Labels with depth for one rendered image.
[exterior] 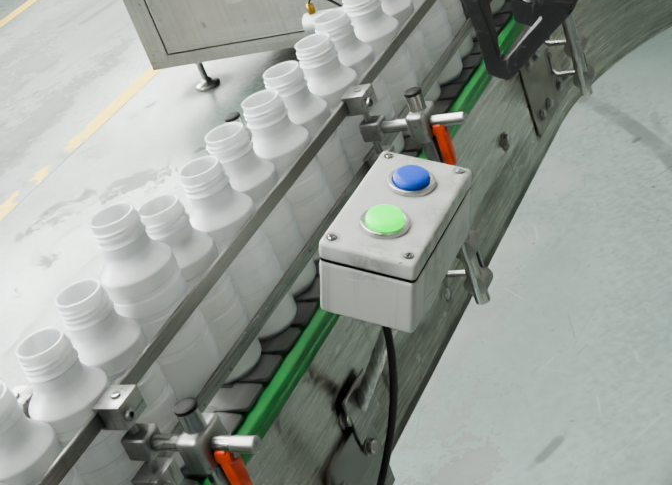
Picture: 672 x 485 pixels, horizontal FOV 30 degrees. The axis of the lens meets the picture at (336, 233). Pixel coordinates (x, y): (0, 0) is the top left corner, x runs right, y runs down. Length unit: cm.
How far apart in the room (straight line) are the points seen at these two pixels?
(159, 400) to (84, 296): 10
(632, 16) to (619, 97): 182
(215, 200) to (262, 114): 12
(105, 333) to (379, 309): 21
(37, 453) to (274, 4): 365
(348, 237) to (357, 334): 22
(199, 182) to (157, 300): 13
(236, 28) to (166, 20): 29
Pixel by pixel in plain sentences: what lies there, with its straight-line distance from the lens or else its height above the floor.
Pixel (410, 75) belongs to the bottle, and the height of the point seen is 106.
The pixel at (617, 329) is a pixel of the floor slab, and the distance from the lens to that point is 271.
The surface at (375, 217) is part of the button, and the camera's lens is 96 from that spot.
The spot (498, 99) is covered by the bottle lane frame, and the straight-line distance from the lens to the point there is 151.
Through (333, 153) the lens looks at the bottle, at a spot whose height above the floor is 108.
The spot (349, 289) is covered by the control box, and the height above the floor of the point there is 108.
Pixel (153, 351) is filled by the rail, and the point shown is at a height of 111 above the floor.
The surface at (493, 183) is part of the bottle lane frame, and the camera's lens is 147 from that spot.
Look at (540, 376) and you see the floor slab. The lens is 264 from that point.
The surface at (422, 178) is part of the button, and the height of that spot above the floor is 112.
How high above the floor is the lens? 155
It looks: 27 degrees down
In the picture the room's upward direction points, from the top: 21 degrees counter-clockwise
